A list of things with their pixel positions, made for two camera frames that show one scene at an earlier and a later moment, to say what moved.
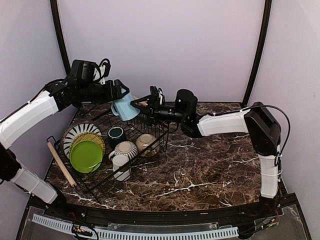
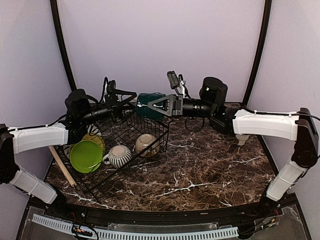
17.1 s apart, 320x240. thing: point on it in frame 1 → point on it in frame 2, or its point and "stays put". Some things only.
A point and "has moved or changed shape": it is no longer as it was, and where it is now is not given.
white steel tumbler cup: x=118 y=161 → x=242 y=138
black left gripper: x=112 y=95 → x=115 y=109
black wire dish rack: x=100 y=147 stays put
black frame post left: x=58 y=28 stays put
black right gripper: x=152 y=118 → x=175 y=105
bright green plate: x=86 y=156 stays put
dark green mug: x=115 y=135 has moved or changed shape
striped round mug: x=125 y=148 → x=119 y=156
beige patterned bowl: x=147 y=145 stays put
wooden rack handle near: x=73 y=184 stays put
